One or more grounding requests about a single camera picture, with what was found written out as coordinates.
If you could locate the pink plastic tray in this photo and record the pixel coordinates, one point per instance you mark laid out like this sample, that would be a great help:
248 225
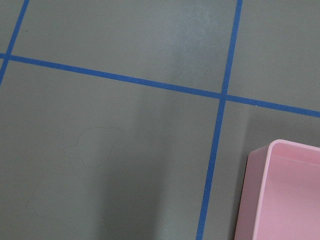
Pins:
280 198

